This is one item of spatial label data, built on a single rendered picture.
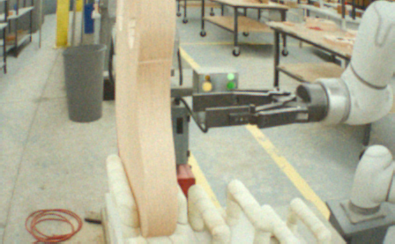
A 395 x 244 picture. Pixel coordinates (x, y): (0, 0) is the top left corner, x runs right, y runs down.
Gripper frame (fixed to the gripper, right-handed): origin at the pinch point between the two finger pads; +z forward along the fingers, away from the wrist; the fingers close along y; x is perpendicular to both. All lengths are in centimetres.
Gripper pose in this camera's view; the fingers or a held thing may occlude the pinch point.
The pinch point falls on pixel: (216, 109)
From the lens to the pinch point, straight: 77.7
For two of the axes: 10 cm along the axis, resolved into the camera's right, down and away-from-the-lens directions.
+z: -9.6, 0.7, -2.6
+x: 0.2, -9.5, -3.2
